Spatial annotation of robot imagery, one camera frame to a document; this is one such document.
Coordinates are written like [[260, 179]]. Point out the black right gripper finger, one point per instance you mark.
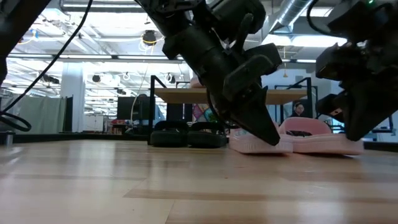
[[367, 115]]

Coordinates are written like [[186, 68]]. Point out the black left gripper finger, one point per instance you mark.
[[255, 121]]

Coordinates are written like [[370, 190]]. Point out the pink foam slide sandal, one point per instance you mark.
[[326, 144], [195, 83], [247, 146]]

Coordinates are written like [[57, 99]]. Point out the dark grey foam slide sandal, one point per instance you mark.
[[169, 138], [206, 138]]

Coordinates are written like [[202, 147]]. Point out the black round lamp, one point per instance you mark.
[[96, 78], [172, 79]]

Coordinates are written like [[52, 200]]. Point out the green potted plant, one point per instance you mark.
[[212, 117]]

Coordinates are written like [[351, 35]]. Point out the person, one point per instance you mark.
[[299, 109]]

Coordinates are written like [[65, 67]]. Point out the colourful mosaic panel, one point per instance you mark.
[[200, 112]]

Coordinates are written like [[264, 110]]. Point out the black monitor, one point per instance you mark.
[[130, 107]]

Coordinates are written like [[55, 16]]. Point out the long linear ceiling light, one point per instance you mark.
[[93, 57]]

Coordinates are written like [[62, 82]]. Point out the white building column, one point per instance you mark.
[[72, 93]]

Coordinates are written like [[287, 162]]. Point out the black ceiling device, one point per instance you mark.
[[50, 79]]

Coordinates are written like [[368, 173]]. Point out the grey curtain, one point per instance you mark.
[[43, 115]]

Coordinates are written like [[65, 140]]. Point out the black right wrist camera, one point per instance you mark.
[[332, 62]]

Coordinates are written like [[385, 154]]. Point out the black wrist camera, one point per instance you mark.
[[262, 49], [332, 62]]

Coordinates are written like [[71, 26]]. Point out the wooden shelf with black frame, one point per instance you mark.
[[180, 96]]

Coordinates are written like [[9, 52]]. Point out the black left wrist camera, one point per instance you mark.
[[262, 49]]

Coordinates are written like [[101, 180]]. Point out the silver spiral ceiling duct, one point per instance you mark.
[[290, 12]]

